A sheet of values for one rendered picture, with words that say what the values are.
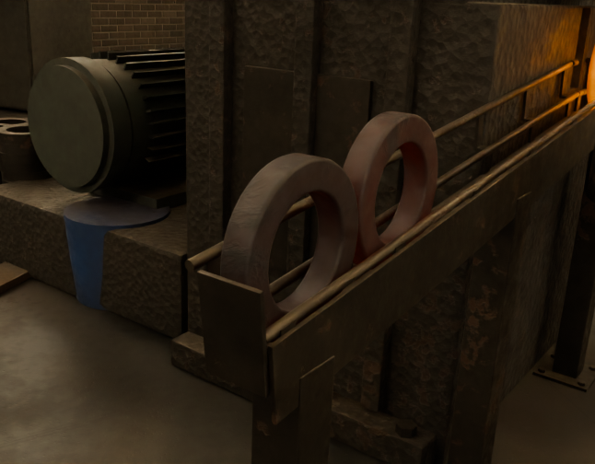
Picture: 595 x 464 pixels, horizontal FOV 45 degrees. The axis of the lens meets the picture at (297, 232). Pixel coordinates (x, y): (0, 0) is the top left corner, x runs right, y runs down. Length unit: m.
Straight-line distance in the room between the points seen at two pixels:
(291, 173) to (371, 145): 0.15
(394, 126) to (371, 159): 0.05
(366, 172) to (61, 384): 1.16
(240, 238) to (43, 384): 1.20
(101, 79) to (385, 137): 1.34
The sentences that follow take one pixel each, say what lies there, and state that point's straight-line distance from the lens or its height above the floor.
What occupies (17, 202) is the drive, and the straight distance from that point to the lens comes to 2.31.
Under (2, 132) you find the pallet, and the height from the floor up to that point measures 0.41.
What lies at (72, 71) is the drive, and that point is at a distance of 2.05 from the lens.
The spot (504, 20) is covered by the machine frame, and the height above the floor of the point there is 0.85.
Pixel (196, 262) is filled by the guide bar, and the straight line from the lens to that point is 0.66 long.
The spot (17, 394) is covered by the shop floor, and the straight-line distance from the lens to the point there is 1.75.
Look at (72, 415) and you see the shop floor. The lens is 1.64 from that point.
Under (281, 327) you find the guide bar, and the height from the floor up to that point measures 0.59.
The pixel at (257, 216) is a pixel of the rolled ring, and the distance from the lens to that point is 0.62.
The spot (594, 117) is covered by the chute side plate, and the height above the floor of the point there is 0.68.
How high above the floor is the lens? 0.88
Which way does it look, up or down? 19 degrees down
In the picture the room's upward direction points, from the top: 2 degrees clockwise
